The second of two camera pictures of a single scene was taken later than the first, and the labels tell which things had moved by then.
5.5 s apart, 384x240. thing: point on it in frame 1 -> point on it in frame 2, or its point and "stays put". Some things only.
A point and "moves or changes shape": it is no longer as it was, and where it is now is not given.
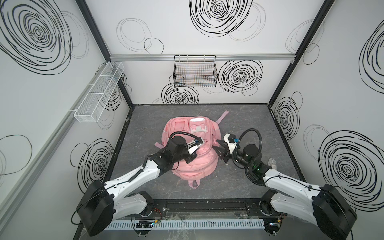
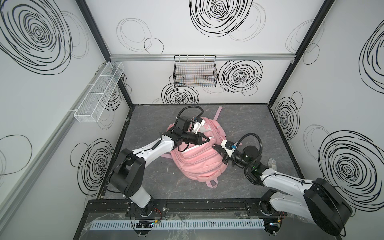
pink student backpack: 204,163 moves or changes shape
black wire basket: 195,71 stays put
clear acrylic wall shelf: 90,109 stays put
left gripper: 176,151 -> 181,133
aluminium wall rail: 140,57 stays put
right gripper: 226,153 stays put
